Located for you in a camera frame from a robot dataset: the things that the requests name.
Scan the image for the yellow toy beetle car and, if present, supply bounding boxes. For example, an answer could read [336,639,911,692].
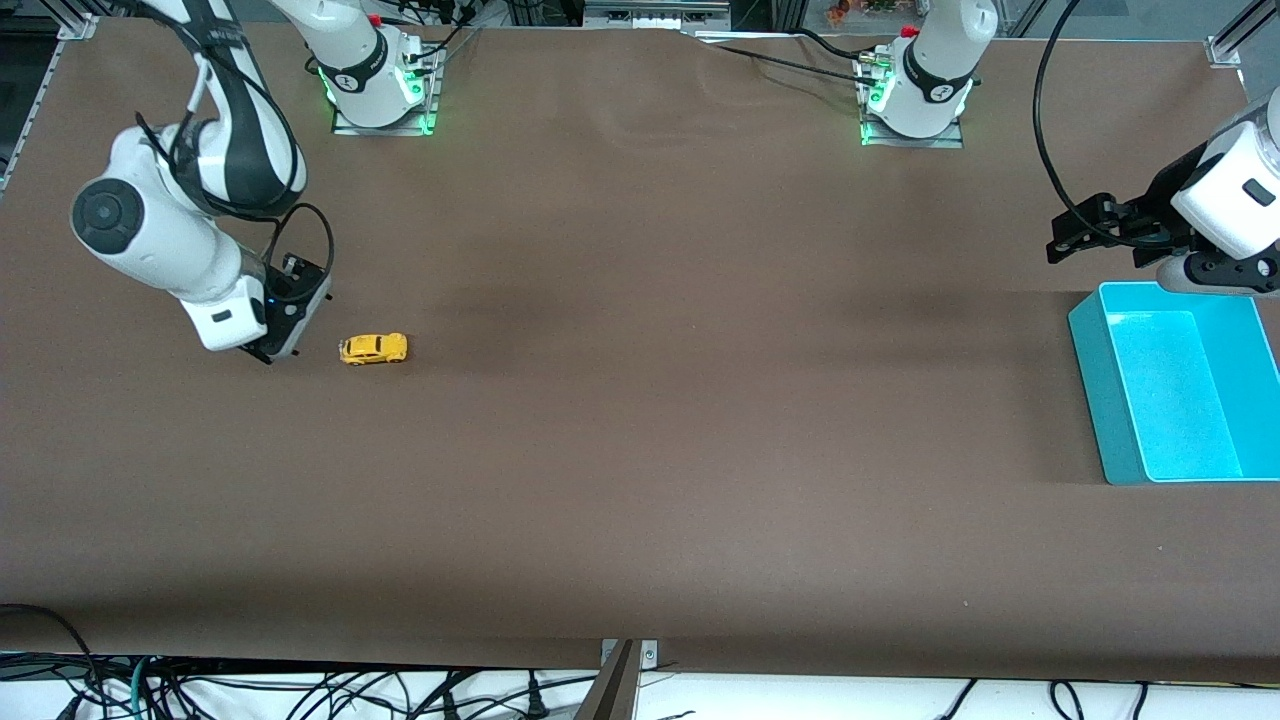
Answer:
[338,333,409,366]

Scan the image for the turquoise plastic bin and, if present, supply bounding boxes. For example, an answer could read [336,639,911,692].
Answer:
[1067,281,1280,486]

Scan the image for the colourful background clutter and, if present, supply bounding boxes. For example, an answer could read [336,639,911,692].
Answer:
[824,0,929,27]

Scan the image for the grey power strip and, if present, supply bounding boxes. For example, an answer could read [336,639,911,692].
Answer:
[583,0,733,30]

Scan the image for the dark angled support strut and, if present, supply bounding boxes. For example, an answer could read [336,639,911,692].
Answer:
[574,640,642,720]

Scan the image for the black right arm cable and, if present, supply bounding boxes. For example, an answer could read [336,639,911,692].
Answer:
[135,50,336,301]

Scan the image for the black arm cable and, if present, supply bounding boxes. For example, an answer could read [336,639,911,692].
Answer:
[1032,0,1151,247]
[135,50,336,301]

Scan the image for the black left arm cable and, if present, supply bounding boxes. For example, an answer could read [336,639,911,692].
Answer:
[1032,0,1151,247]

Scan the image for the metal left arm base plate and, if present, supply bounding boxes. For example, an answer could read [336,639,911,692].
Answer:
[857,52,967,150]

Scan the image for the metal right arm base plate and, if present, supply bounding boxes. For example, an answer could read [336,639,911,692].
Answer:
[331,44,442,137]

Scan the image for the black base power cable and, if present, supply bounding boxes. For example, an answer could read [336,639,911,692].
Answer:
[685,28,883,89]

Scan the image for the black looped floor cable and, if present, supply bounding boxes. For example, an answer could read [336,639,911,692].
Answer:
[0,603,106,720]

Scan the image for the black tangled floor cables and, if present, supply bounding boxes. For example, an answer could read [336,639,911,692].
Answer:
[150,668,601,720]

